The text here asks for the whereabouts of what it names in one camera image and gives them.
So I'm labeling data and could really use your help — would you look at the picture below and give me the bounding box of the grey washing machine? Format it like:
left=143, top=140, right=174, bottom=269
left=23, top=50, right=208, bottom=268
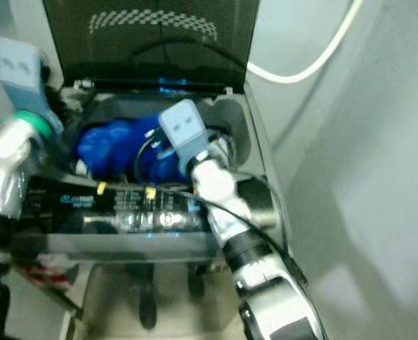
left=18, top=0, right=300, bottom=340

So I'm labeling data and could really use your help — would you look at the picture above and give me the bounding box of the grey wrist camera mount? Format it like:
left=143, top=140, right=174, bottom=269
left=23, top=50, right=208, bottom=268
left=0, top=36, right=51, bottom=108
left=157, top=98, right=214, bottom=166

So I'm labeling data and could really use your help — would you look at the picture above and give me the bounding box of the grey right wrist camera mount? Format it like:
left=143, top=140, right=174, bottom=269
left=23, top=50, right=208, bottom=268
left=157, top=98, right=214, bottom=166

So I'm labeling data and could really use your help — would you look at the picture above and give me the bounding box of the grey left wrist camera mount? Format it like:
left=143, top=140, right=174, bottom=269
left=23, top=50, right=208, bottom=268
left=0, top=36, right=51, bottom=108

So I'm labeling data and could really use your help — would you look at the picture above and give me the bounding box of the blue garment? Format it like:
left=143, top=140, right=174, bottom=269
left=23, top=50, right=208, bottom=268
left=77, top=116, right=193, bottom=184

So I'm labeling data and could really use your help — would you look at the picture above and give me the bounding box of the white hose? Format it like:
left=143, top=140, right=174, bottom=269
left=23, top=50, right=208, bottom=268
left=245, top=0, right=365, bottom=85

